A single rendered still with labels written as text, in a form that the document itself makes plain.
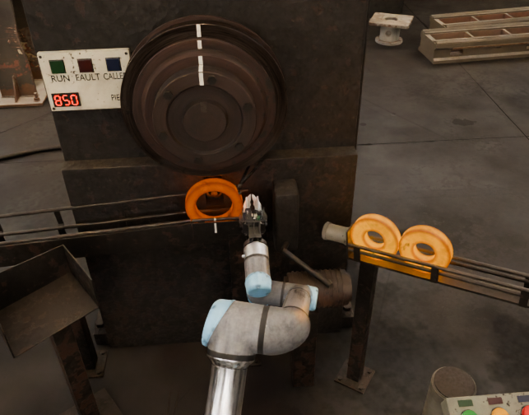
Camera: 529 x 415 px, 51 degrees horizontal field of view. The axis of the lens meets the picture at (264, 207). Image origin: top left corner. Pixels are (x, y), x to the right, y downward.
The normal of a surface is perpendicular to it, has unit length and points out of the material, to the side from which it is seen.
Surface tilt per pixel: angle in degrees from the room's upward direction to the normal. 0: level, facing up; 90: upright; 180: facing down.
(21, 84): 90
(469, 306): 0
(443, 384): 0
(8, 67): 90
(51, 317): 5
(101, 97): 90
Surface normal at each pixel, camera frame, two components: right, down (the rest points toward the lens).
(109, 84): 0.07, 0.59
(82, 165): -0.01, -0.80
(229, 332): -0.11, -0.11
